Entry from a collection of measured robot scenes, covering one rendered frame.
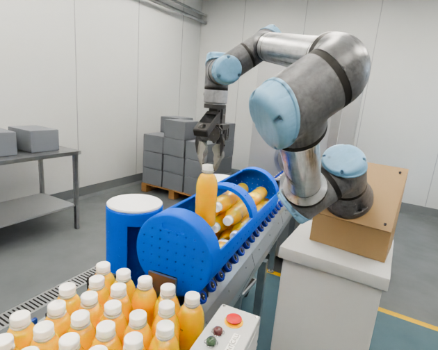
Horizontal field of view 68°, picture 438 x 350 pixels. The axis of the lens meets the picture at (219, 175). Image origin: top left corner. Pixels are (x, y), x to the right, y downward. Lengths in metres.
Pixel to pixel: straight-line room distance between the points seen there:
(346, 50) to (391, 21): 5.41
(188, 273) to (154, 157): 4.09
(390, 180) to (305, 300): 0.47
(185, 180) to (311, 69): 4.29
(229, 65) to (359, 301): 0.77
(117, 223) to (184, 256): 0.65
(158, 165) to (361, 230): 4.21
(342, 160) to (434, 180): 5.05
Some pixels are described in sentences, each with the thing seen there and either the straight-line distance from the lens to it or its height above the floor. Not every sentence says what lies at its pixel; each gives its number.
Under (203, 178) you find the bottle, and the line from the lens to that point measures 1.04.
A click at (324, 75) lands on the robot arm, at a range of 0.57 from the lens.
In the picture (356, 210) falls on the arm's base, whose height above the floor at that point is 1.29.
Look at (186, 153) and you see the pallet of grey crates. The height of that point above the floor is 0.75.
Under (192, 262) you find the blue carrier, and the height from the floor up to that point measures 1.09.
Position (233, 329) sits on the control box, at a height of 1.10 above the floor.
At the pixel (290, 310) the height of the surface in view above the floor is 0.93.
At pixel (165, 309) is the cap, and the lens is 0.84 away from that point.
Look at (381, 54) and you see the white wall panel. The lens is 5.93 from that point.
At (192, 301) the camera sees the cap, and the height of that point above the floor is 1.10.
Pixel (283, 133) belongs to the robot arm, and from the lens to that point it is 0.55.
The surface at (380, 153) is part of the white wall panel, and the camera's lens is 5.90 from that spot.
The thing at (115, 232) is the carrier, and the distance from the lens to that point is 1.67.
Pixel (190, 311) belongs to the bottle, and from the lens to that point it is 0.88.
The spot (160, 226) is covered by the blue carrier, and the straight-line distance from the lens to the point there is 1.06.
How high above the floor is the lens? 1.61
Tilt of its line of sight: 14 degrees down
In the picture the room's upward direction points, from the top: 5 degrees clockwise
